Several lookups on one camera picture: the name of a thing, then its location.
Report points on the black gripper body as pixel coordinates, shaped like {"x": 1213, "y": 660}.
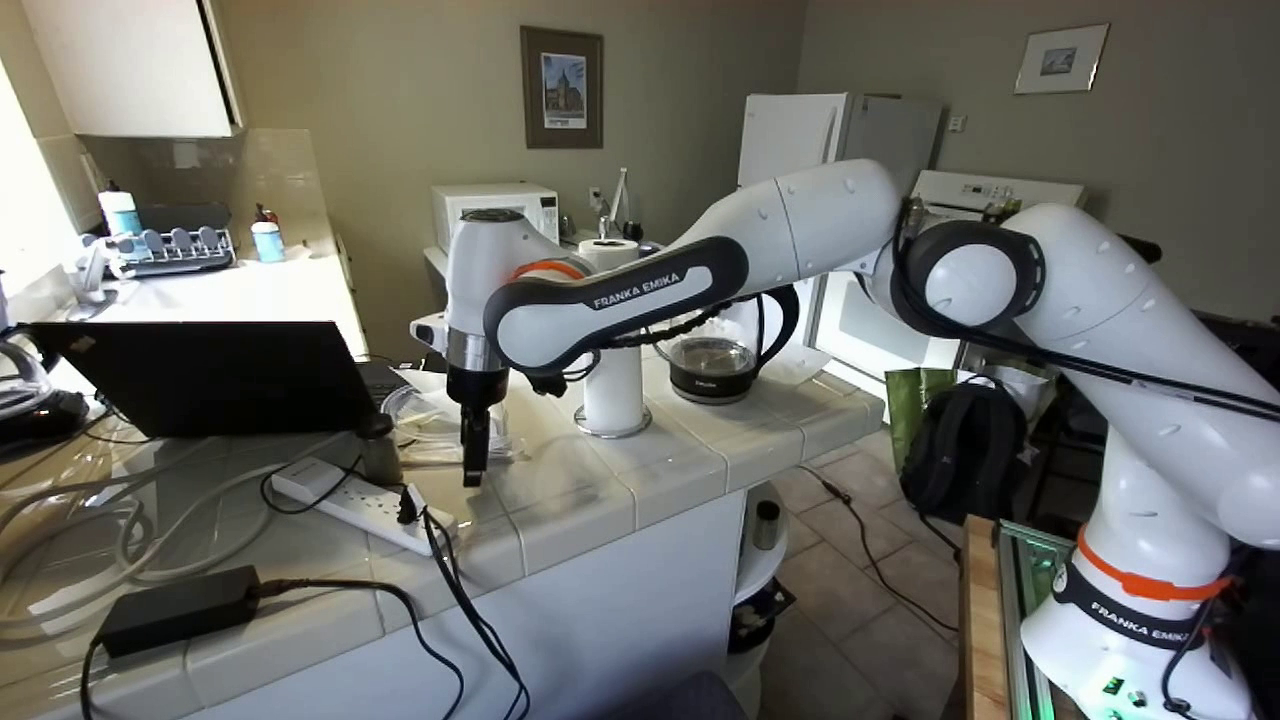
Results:
{"x": 477, "y": 386}

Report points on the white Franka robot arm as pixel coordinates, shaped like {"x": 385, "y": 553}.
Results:
{"x": 801, "y": 213}

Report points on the white paper towel roll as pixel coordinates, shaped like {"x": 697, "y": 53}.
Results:
{"x": 619, "y": 386}

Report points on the white power strip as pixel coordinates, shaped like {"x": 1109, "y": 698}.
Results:
{"x": 346, "y": 505}

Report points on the white microwave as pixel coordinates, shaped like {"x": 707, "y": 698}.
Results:
{"x": 512, "y": 211}

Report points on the black glass electric kettle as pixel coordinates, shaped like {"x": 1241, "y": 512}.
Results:
{"x": 707, "y": 364}

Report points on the light blue small bottle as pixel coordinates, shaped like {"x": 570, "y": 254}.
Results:
{"x": 271, "y": 243}

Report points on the black laptop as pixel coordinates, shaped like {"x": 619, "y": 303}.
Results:
{"x": 203, "y": 382}

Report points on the white round corner shelf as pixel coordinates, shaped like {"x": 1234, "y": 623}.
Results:
{"x": 762, "y": 559}

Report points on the dark framed portrait picture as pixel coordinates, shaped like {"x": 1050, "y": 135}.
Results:
{"x": 562, "y": 86}

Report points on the black power adapter brick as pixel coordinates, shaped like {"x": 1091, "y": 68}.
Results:
{"x": 183, "y": 609}

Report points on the dark dish rack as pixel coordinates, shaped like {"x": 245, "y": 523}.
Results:
{"x": 173, "y": 249}

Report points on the white board panel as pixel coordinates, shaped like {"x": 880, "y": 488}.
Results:
{"x": 789, "y": 135}

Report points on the green bag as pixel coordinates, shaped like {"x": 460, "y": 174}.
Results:
{"x": 912, "y": 402}

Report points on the black and silver appliance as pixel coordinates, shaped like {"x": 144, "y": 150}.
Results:
{"x": 33, "y": 402}

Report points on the white upper kitchen cabinet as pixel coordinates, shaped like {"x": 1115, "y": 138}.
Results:
{"x": 127, "y": 67}

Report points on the black backpack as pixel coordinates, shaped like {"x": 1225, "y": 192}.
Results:
{"x": 964, "y": 452}

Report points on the grey board panel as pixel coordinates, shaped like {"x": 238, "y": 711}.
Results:
{"x": 894, "y": 135}

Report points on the wooden robot mounting table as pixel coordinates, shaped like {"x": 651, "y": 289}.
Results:
{"x": 985, "y": 625}

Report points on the white framed small picture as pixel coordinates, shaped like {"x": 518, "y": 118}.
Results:
{"x": 1063, "y": 57}

